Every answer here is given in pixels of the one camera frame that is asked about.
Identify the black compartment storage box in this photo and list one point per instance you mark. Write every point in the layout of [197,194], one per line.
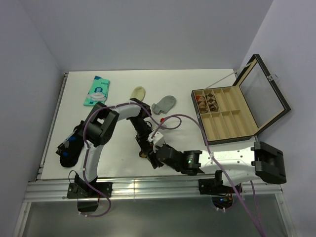
[248,107]

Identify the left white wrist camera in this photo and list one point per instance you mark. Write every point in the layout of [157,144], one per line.
[159,127]

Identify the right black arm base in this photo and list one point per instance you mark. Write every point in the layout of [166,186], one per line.
[221,195]

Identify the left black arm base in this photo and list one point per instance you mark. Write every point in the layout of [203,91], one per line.
[88,196]

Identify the rolled orange argyle sock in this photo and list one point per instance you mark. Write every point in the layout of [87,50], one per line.
[202,104]

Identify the black blue sock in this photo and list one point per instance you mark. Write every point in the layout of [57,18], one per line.
[69,150]

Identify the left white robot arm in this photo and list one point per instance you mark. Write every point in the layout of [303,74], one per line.
[98,130]

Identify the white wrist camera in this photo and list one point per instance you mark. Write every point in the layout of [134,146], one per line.
[159,127]
[156,140]

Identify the teal patterned sock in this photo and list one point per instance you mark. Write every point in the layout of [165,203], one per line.
[98,91]

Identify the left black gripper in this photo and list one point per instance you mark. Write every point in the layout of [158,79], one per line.
[142,140]

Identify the aluminium frame rail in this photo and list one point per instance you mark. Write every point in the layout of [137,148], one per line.
[122,188]

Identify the rolled brown argyle sock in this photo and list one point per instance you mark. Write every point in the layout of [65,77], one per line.
[212,103]

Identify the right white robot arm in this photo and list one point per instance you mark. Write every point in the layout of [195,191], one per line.
[261,161]

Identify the cream ankle sock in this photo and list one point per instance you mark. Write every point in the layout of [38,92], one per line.
[138,93]

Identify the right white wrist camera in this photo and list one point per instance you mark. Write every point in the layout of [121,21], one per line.
[156,140]

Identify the grey ankle sock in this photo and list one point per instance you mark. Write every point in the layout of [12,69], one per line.
[164,105]

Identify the brown argyle sock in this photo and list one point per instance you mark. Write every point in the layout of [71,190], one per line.
[143,155]
[212,103]

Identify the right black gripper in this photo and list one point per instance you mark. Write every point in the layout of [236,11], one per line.
[151,158]

